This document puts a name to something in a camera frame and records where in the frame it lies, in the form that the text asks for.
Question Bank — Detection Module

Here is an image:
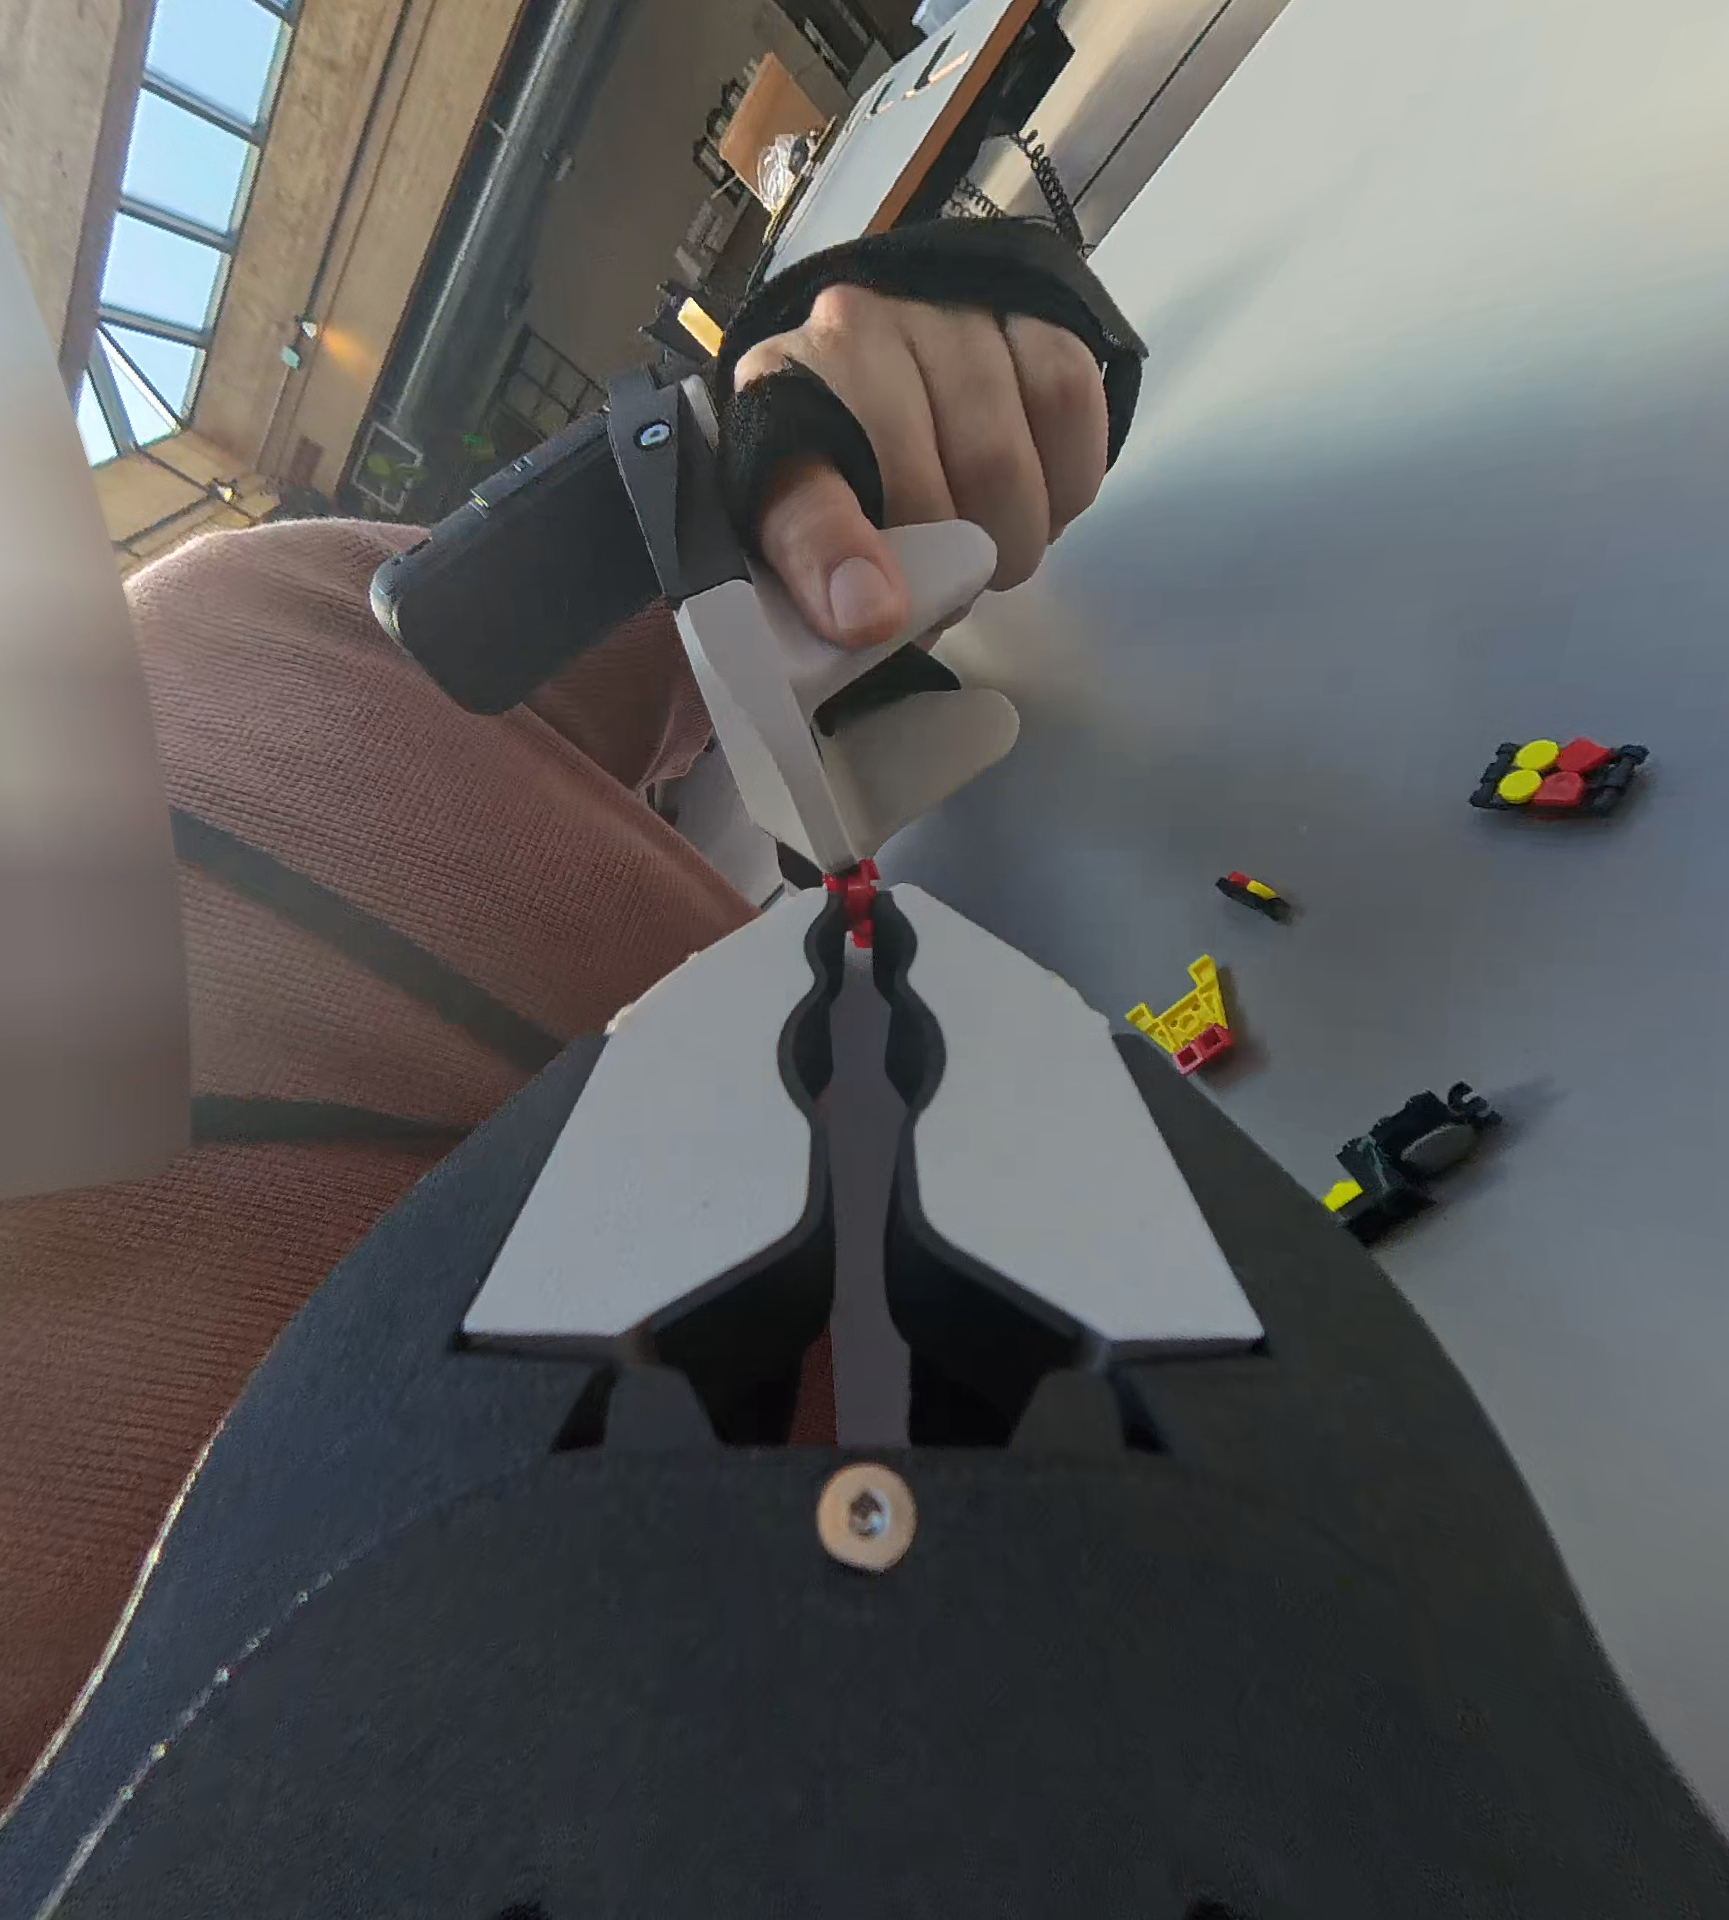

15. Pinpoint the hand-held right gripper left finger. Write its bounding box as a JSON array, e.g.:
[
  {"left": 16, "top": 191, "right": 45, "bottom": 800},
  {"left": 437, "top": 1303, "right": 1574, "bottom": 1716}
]
[{"left": 462, "top": 891, "right": 843, "bottom": 1357}]

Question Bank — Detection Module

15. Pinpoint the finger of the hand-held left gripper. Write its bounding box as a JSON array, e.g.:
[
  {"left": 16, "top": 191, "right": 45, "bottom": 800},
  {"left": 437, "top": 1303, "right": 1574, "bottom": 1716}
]
[
  {"left": 677, "top": 580, "right": 880, "bottom": 881},
  {"left": 804, "top": 683, "right": 1025, "bottom": 871}
]

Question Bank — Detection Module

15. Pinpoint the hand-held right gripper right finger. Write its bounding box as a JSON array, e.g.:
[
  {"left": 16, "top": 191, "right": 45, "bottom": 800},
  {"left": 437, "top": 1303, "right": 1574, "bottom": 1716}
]
[{"left": 880, "top": 881, "right": 1269, "bottom": 1357}]

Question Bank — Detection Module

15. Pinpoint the black red yellow lego build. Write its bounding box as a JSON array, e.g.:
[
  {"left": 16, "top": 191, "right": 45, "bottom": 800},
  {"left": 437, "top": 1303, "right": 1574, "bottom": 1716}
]
[{"left": 1320, "top": 1084, "right": 1506, "bottom": 1248}]

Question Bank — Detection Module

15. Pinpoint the black red yellow brick plate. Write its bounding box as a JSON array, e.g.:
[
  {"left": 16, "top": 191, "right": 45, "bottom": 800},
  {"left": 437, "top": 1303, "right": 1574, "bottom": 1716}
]
[{"left": 1469, "top": 736, "right": 1653, "bottom": 821}]

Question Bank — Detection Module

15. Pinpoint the yellow red lego wing piece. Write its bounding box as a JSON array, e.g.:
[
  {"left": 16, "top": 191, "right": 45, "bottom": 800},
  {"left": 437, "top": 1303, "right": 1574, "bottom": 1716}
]
[{"left": 1127, "top": 953, "right": 1244, "bottom": 1076}]

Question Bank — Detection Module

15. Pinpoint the person's left hand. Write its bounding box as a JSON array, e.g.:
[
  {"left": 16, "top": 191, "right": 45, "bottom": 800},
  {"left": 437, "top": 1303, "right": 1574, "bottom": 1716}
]
[{"left": 720, "top": 280, "right": 1112, "bottom": 649}]

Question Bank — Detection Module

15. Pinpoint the glass skylight roof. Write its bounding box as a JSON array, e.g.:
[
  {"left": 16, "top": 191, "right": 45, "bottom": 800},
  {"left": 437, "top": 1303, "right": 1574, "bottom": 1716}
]
[{"left": 71, "top": 0, "right": 297, "bottom": 468}]

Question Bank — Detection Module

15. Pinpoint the long wood edged desk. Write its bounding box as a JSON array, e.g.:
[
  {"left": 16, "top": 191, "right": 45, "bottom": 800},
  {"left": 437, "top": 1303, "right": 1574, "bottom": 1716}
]
[{"left": 760, "top": 0, "right": 1301, "bottom": 287}]

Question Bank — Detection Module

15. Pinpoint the long ceiling duct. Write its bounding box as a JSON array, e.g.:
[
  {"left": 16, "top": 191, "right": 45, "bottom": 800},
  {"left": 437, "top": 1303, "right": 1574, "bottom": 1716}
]
[{"left": 355, "top": 0, "right": 641, "bottom": 512}]

